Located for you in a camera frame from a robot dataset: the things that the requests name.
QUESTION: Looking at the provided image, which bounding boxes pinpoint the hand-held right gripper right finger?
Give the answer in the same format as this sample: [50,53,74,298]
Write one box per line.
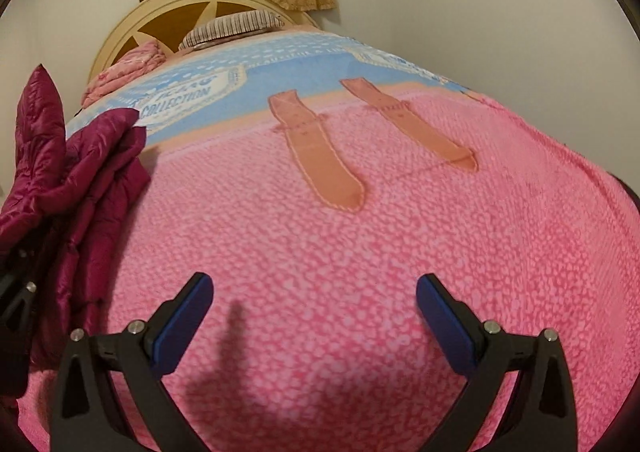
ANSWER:
[416,273,583,452]

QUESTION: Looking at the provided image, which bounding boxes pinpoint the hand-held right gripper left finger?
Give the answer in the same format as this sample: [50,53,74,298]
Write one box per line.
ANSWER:
[50,272,215,452]

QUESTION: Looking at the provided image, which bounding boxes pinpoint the pink folded quilt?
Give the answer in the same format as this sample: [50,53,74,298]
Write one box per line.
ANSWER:
[82,40,168,106]

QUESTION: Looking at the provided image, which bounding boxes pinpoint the cream wooden bed headboard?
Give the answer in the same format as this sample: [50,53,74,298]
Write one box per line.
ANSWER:
[87,0,321,83]

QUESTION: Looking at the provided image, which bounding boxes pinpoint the pink and blue printed blanket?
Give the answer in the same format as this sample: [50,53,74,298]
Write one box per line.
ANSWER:
[15,30,640,452]

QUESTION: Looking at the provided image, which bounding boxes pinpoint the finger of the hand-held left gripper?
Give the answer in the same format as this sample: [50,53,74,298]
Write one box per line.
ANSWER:
[0,249,41,339]

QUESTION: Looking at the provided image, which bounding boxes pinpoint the maroon puffer jacket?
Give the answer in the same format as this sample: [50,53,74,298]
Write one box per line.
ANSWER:
[0,63,151,398]

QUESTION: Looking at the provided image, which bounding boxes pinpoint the striped pillow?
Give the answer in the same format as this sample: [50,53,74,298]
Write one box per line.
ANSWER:
[179,10,286,52]

